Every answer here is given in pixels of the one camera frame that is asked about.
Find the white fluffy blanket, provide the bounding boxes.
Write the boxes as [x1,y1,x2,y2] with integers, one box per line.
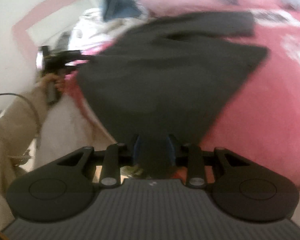
[36,97,116,171]

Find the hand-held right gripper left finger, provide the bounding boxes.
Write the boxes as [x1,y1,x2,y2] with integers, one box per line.
[56,134,141,188]

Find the pink floral bed sheet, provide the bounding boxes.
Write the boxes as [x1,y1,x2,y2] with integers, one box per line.
[64,9,300,188]

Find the person's left hand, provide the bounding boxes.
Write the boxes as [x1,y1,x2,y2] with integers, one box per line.
[41,73,66,93]

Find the grey cable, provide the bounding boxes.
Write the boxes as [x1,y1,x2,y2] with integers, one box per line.
[0,93,42,141]

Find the grey speckled blanket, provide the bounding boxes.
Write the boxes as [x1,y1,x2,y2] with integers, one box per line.
[55,32,71,51]

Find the blue jeans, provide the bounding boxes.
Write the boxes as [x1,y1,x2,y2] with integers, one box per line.
[101,0,151,22]

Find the person's left forearm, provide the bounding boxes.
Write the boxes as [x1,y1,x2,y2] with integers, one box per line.
[0,83,50,160]

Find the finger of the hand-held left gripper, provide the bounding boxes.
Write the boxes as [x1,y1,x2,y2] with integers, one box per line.
[64,51,96,62]
[64,65,80,75]

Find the off-white garment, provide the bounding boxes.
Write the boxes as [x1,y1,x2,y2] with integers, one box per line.
[67,7,141,52]

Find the dark grey garment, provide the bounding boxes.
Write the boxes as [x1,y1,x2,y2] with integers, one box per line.
[76,11,270,178]

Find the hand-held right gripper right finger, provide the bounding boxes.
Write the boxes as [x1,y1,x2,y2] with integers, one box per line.
[166,134,251,188]

